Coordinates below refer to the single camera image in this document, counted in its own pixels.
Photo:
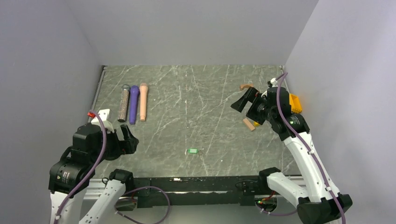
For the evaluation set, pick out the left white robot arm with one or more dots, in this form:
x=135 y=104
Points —
x=91 y=144

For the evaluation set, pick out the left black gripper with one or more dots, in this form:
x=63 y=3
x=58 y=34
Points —
x=130 y=142

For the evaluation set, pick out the brown arch wooden block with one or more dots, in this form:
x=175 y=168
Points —
x=245 y=86

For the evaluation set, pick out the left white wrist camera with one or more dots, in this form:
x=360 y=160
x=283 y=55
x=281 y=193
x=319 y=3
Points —
x=104 y=115

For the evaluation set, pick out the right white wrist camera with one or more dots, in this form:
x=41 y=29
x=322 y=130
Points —
x=273 y=83

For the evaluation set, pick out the pink microphone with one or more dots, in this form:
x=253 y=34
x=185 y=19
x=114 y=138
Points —
x=143 y=101

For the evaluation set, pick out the yellow plastic bin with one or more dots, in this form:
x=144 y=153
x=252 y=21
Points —
x=295 y=104

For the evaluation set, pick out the glitter silver microphone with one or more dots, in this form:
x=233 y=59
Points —
x=122 y=112

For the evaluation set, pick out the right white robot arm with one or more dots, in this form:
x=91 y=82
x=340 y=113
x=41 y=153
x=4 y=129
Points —
x=320 y=201

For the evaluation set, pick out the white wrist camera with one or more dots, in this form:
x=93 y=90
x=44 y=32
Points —
x=104 y=115
x=273 y=83

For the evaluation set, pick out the purple microphone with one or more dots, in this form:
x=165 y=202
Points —
x=134 y=95

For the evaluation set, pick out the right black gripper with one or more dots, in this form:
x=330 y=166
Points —
x=250 y=95

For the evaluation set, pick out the green key tag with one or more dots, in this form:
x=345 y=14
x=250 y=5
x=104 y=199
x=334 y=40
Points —
x=192 y=151

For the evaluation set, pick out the tan rectangular wooden block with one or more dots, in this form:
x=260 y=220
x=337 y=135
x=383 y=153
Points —
x=248 y=124

